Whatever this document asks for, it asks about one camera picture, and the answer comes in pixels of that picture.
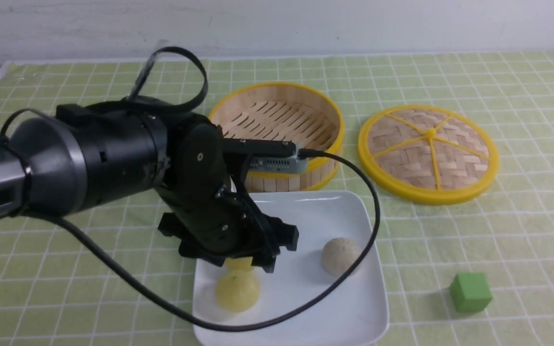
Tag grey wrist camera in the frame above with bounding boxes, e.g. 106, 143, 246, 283
223, 138, 308, 179

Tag bamboo steamer basket yellow rim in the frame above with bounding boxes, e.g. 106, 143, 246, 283
209, 82, 345, 193

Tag beige steamed bun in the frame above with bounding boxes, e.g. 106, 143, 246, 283
320, 238, 362, 277

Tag green checkered tablecloth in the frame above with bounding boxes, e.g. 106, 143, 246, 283
0, 52, 554, 346

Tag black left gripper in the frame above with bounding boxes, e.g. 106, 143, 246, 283
157, 115, 299, 273

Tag green cube block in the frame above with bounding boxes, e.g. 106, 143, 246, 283
449, 272, 493, 313

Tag yellow steamed bun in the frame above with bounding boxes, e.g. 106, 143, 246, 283
224, 257, 253, 272
215, 270, 262, 313

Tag woven bamboo steamer lid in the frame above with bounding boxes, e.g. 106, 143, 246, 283
357, 104, 501, 205

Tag white square plate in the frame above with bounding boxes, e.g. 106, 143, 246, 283
193, 190, 389, 346

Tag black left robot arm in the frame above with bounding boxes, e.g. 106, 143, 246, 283
0, 104, 299, 273

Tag black camera cable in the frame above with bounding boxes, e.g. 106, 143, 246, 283
0, 46, 381, 333

